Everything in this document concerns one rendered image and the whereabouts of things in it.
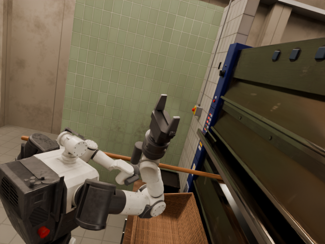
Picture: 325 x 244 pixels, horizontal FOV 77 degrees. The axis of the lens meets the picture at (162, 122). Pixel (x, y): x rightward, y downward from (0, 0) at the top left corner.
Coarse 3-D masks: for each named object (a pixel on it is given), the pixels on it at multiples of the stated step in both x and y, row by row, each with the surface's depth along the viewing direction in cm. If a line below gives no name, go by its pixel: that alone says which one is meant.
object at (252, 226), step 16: (224, 160) 124; (224, 176) 102; (240, 176) 109; (256, 192) 98; (240, 208) 81; (256, 208) 83; (272, 208) 88; (272, 224) 76; (288, 224) 81; (288, 240) 70
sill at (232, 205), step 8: (208, 160) 174; (208, 168) 165; (216, 168) 162; (216, 184) 144; (224, 184) 141; (224, 192) 131; (224, 200) 127; (232, 200) 124; (232, 208) 117; (232, 216) 114; (240, 216) 111; (240, 224) 105; (240, 232) 103; (248, 232) 101; (248, 240) 96; (256, 240) 97
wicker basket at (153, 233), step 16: (176, 208) 185; (192, 208) 168; (144, 224) 167; (160, 224) 172; (176, 224) 176; (192, 224) 157; (144, 240) 152; (160, 240) 156; (176, 240) 160; (192, 240) 147
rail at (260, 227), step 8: (208, 144) 136; (216, 160) 117; (224, 168) 105; (232, 184) 93; (240, 192) 86; (240, 200) 83; (248, 208) 77; (256, 216) 73; (256, 224) 70; (264, 232) 66; (264, 240) 65; (272, 240) 63
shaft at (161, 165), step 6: (24, 138) 132; (114, 156) 138; (120, 156) 138; (126, 156) 139; (168, 168) 141; (174, 168) 141; (180, 168) 142; (186, 168) 143; (198, 174) 143; (204, 174) 144; (210, 174) 144; (216, 174) 146
